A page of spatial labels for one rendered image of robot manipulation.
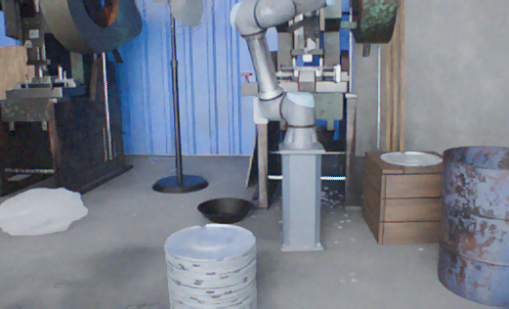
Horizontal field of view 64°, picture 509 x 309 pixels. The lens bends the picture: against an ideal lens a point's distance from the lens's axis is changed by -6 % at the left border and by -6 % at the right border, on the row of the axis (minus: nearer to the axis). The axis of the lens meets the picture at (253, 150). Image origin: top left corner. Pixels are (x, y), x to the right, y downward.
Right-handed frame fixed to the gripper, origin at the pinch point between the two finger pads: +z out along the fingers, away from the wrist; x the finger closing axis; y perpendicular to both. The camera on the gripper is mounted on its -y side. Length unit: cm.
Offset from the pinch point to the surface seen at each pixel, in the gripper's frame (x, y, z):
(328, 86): 5.6, 13.5, 23.7
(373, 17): 6.7, 35.9, -16.1
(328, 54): 42.5, 16.3, 20.0
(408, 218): -75, 44, 47
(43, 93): 18, -168, 28
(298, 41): 20.9, -3.0, 2.4
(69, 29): 18, -136, -13
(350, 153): -23, 24, 49
